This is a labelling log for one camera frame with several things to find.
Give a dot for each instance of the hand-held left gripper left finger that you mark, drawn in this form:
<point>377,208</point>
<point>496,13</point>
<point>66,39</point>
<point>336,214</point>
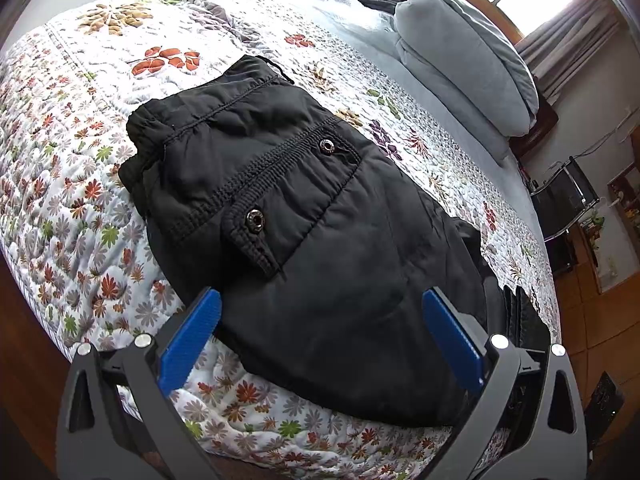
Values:
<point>190,335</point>

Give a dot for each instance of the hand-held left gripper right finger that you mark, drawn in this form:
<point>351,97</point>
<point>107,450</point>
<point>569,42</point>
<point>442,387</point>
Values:
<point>452,337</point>

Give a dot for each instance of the black pants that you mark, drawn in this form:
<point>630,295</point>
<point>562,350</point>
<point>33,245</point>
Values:
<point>300,240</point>

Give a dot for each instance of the black metal chair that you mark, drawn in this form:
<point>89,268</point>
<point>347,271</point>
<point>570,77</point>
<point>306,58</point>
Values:
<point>567,195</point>

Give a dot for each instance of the wooden side table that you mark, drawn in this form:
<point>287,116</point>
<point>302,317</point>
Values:
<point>607,230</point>

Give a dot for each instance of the floral quilted bedspread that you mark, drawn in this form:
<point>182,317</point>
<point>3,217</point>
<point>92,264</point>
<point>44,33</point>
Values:
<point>90,170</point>

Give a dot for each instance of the grey bed sheet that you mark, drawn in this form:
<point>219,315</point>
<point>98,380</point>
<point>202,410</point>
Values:
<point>450,110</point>

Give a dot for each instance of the grey pillow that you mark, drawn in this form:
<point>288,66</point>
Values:
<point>465,55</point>

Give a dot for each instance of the brown curtain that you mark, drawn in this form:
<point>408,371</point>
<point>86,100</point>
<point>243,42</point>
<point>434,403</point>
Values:
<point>575,45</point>

